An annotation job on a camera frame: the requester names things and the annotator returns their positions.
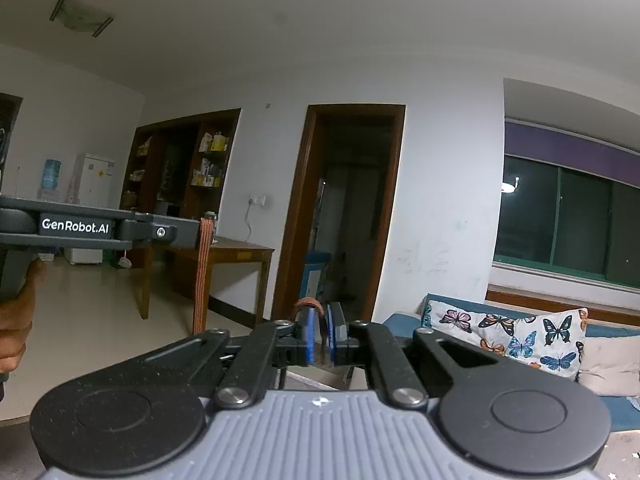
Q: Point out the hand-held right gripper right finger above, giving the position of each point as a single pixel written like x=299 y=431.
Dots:
x=331 y=335

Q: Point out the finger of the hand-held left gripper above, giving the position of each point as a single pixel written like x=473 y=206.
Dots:
x=170 y=232

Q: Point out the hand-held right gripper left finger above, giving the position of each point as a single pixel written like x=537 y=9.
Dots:
x=309 y=332

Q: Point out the brown shoelace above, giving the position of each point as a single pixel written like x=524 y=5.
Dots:
x=205 y=270

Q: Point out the person's left hand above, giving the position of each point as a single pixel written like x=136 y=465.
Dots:
x=15 y=330

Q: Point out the white refrigerator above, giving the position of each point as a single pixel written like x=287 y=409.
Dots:
x=92 y=180

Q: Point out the blue white cabinet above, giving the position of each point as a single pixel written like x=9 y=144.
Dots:
x=316 y=280

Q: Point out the white broom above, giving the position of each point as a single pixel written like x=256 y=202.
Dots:
x=125 y=262

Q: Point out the blue water dispenser bottle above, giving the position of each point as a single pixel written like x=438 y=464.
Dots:
x=51 y=175

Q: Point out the wooden side table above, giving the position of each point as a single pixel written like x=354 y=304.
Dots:
x=235 y=250

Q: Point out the blue sofa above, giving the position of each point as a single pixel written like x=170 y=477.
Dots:
x=400 y=325

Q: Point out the wooden shelf unit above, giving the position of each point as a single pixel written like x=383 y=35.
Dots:
x=155 y=160

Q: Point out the butterfly print pillow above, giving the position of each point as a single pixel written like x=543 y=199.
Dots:
x=525 y=335

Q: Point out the ceiling lamp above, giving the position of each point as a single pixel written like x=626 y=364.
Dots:
x=80 y=15

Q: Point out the green-framed window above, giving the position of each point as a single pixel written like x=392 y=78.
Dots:
x=560 y=220

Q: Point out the beige pillow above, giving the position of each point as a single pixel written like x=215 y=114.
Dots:
x=610 y=365

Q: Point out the white wall socket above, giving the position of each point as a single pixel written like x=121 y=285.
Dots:
x=256 y=201

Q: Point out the wooden door frame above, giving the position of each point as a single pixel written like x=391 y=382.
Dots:
x=295 y=210

